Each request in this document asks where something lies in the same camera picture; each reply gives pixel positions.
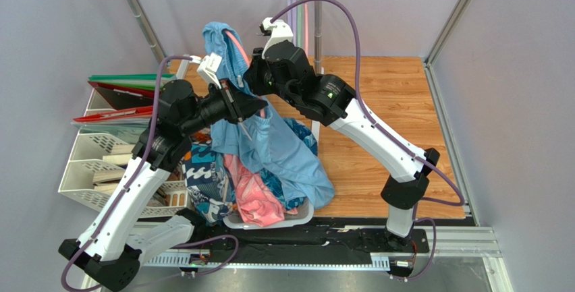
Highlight dark blue patterned shorts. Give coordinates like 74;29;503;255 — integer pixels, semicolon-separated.
260;117;318;214

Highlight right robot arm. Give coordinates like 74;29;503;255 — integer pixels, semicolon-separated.
244;40;440;238

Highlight books in organizer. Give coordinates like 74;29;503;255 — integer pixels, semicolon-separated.
92;144;187;207

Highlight green folder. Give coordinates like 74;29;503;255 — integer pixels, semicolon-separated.
88;74;157;92

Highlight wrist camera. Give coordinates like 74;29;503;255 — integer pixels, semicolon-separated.
261;18;294;58
190;53;222;89

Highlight purple cable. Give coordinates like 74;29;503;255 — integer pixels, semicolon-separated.
269;0;466;207
60;55;194;292

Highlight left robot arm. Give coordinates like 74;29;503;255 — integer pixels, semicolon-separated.
59;79;267;291

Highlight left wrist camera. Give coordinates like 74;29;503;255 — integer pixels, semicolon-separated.
190;53;222;89

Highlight pink garment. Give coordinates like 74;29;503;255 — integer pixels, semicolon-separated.
223;154;298;227

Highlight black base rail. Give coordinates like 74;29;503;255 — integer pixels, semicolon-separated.
144;221;438;280

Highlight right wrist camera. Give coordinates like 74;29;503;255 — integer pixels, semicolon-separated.
261;18;294;58

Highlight red folder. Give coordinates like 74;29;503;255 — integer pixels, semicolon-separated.
73;81;154;123

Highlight white laundry basket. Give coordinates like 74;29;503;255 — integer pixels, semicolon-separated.
223;199;314;230

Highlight pink hanger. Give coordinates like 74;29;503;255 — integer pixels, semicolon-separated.
223;29;268;119
303;3;309;52

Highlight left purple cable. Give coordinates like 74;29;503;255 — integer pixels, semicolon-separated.
60;55;194;292

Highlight colorful patterned shorts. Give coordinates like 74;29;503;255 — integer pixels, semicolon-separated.
183;132;236;225

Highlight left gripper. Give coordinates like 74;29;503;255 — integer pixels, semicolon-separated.
180;78;267;137

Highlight light blue shorts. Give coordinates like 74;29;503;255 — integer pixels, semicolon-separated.
202;22;335;209

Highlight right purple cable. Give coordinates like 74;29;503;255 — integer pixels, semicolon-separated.
269;0;466;207

